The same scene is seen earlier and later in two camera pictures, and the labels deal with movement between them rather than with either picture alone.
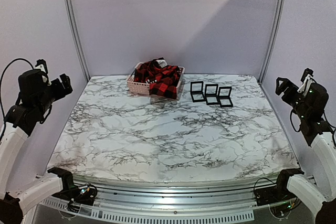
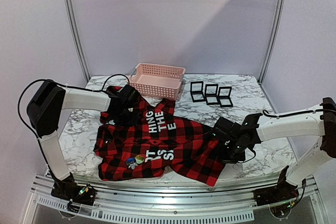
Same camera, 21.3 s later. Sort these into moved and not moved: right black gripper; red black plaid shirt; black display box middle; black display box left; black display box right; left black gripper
Moved: right black gripper; red black plaid shirt; left black gripper
Not moved: black display box right; black display box left; black display box middle
